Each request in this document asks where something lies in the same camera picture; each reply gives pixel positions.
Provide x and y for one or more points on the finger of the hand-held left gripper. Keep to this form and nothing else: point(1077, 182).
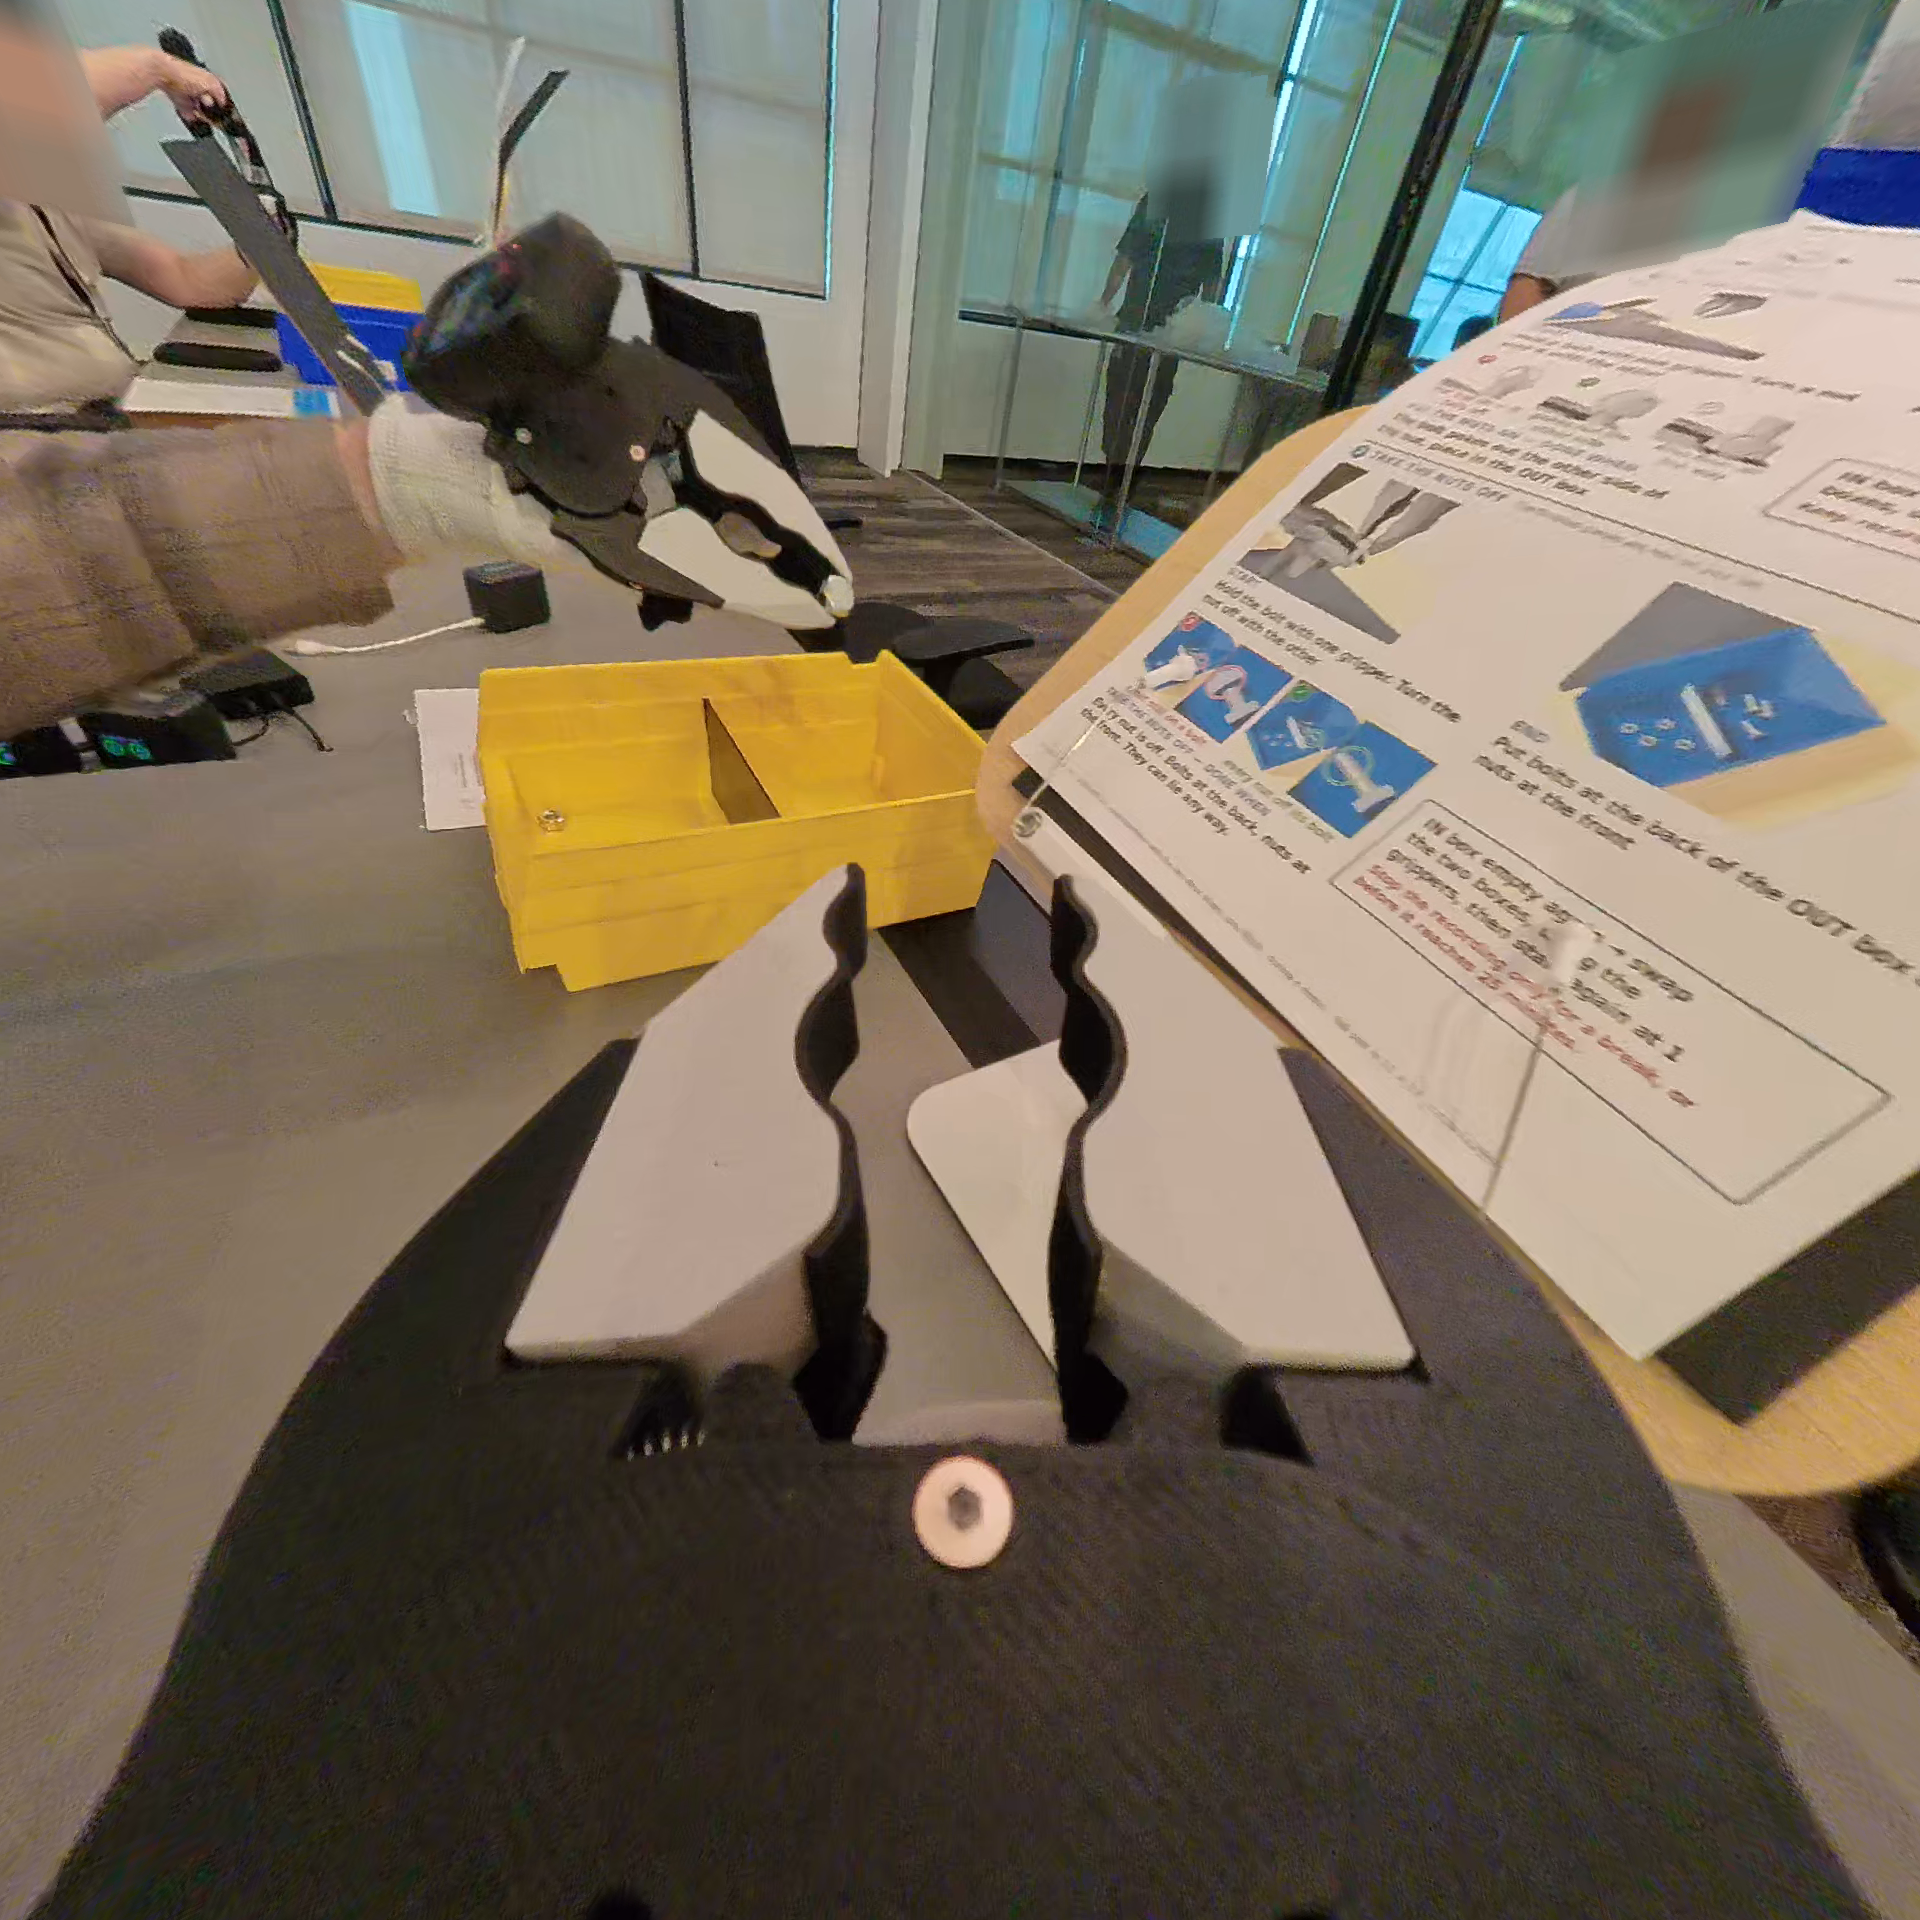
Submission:
point(765, 487)
point(734, 578)

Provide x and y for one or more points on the black office chair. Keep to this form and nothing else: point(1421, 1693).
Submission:
point(721, 353)

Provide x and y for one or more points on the yellow plastic parts bin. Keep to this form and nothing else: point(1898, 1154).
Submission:
point(676, 902)

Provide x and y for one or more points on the black document stand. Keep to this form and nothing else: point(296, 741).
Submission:
point(271, 247)

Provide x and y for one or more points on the small yellow plastic bin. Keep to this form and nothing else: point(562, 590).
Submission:
point(368, 285)

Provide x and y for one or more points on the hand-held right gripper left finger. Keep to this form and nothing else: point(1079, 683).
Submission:
point(690, 1185)

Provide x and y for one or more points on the printed instruction sheet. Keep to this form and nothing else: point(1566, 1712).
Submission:
point(1576, 931)

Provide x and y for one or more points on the person's left forearm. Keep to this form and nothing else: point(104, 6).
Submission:
point(181, 541)

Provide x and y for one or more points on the person's left hand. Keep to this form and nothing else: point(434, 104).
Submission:
point(434, 487)

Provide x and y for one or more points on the black desk mat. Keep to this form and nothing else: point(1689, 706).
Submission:
point(247, 682)

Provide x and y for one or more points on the black cube charger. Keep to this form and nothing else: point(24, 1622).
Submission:
point(509, 598)

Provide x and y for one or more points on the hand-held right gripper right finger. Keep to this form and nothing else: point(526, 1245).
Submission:
point(1230, 1215)

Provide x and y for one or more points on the blue plastic bin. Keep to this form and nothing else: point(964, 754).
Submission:
point(322, 349)

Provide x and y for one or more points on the white paper sheet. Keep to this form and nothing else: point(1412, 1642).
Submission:
point(446, 765)

